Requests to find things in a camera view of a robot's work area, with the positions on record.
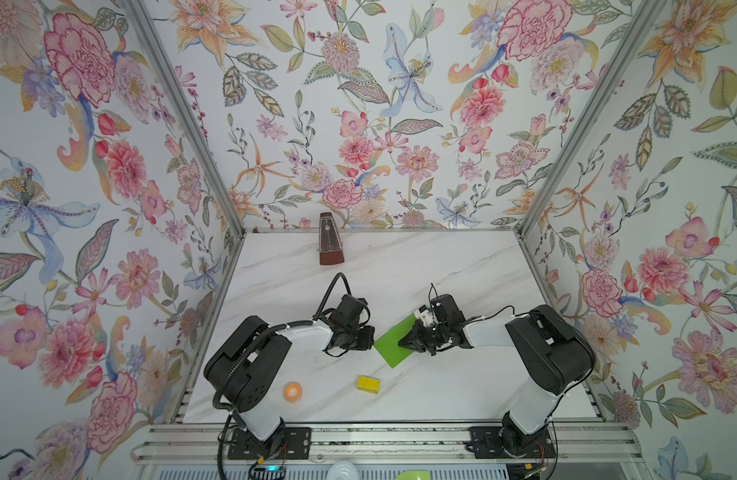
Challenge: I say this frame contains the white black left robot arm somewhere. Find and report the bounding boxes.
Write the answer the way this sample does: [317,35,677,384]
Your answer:
[204,294,374,442]

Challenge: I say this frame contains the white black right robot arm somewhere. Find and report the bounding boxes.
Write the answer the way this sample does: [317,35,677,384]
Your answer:
[397,294,595,437]

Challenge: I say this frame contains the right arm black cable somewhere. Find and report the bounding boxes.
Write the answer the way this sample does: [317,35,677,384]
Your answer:
[463,304,516,325]

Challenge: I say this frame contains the brown wooden metronome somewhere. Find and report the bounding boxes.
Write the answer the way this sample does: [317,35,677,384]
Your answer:
[318,212,344,266]

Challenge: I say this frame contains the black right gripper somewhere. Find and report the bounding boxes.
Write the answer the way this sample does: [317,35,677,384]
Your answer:
[398,319,449,355]

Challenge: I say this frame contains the aluminium frame post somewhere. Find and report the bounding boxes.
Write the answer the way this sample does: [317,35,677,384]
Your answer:
[516,0,675,236]
[118,0,246,236]

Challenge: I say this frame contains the aluminium frame post right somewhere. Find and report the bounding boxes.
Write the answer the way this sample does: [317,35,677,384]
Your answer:
[516,0,675,236]

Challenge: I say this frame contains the green square paper sheet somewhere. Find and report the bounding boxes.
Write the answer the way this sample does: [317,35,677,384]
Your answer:
[373,314,416,369]

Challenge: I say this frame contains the aluminium frame post left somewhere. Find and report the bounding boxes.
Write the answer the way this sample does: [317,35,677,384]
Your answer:
[118,0,246,236]

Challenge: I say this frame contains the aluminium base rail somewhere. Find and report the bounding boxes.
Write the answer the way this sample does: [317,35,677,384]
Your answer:
[132,421,642,466]

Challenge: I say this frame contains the yellow sponge block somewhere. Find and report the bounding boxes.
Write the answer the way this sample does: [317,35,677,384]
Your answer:
[356,376,381,394]

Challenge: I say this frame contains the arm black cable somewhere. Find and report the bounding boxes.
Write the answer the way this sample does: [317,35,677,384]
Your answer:
[463,304,516,325]
[312,272,354,322]

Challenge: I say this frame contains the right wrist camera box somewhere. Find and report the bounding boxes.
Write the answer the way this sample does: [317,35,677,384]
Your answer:
[413,305,438,328]

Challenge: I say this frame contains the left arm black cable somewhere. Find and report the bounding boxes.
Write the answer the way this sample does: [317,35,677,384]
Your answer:
[312,272,354,322]

